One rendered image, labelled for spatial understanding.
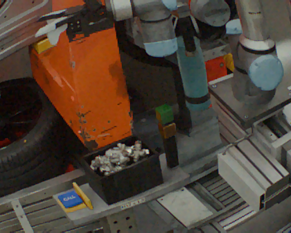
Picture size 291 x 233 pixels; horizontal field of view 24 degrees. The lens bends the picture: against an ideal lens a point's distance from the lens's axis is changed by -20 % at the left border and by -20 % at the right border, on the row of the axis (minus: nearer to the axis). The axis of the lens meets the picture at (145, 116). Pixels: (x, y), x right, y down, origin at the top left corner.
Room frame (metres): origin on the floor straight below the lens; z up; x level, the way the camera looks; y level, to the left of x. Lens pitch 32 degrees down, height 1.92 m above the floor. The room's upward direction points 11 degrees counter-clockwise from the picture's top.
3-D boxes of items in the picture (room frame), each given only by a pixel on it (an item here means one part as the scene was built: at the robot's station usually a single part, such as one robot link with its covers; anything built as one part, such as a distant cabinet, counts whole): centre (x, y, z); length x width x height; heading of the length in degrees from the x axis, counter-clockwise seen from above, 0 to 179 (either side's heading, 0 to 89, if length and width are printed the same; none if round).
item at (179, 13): (2.21, -0.17, 0.93); 0.09 x 0.05 x 0.05; 21
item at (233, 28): (1.78, -0.32, 0.98); 0.13 x 0.12 x 0.14; 5
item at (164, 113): (2.04, -0.05, 0.64); 0.04 x 0.04 x 0.04; 21
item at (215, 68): (2.50, -0.24, 0.48); 0.16 x 0.12 x 0.17; 21
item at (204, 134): (2.62, -0.19, 0.32); 0.40 x 0.30 x 0.28; 111
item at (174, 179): (1.97, 0.13, 0.44); 0.43 x 0.17 x 0.03; 111
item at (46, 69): (2.51, 0.26, 0.69); 0.52 x 0.17 x 0.35; 21
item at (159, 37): (1.65, -0.06, 1.12); 0.11 x 0.08 x 0.11; 5
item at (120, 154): (1.98, 0.10, 0.51); 0.20 x 0.14 x 0.13; 113
